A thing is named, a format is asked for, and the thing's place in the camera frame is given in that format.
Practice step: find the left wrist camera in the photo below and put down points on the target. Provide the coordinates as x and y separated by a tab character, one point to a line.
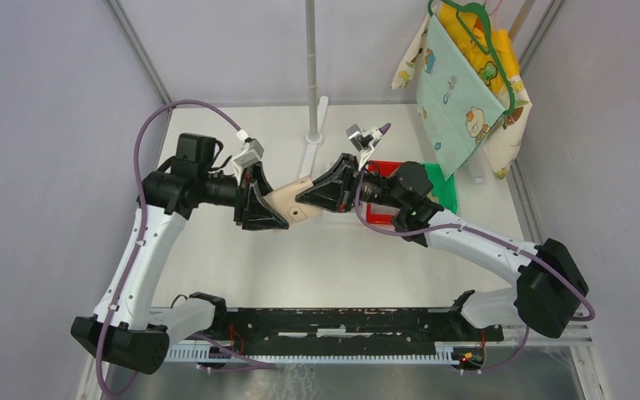
251	152

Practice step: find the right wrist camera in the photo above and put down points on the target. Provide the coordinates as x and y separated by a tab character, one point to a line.
364	141

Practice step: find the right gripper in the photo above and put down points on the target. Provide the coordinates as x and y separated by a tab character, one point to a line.
335	196

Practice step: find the yellow cloth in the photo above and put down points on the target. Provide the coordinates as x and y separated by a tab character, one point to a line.
491	50

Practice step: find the green clothes hanger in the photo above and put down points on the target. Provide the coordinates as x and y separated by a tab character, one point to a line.
485	50

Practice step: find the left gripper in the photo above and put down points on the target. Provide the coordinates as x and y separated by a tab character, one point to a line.
252	210

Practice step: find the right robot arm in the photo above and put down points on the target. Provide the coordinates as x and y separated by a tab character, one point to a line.
546	289

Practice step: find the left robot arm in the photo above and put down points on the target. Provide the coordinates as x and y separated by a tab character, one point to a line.
122	329

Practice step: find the white stand base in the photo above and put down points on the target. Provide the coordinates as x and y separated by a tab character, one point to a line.
312	143

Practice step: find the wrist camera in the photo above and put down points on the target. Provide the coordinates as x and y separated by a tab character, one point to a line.
251	152
364	141

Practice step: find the grey stand pole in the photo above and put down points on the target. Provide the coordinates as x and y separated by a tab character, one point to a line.
312	90

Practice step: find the red plastic bin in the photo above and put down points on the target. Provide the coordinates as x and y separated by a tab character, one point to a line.
386	194

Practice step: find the white cable duct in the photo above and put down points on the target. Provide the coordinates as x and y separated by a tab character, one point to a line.
202	352

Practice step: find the beige card holder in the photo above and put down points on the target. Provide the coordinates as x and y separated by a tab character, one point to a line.
283	201

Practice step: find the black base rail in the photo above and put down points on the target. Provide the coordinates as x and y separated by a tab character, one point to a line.
317	332

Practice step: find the mint cartoon cloth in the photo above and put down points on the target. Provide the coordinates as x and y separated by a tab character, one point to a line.
458	109

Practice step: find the cream patterned cloth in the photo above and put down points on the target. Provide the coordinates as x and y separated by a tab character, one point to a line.
490	53

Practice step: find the green plastic bin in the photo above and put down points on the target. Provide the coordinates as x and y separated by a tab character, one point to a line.
443	189

